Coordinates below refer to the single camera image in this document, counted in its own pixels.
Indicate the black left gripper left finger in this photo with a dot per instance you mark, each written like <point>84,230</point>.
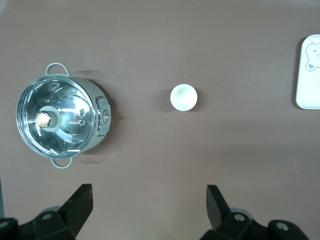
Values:
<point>75,212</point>

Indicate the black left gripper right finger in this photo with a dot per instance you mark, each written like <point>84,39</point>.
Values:
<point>220,215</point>

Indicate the white IKEA cup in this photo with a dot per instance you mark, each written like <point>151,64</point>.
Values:
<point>183,97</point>

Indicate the cream bear print tray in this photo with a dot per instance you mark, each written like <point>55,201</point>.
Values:
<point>310,85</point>

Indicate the glass pot lid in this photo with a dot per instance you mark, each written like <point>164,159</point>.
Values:
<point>67,105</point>

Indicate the grey-green electric cooking pot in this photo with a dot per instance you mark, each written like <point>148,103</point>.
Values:
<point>101,105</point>

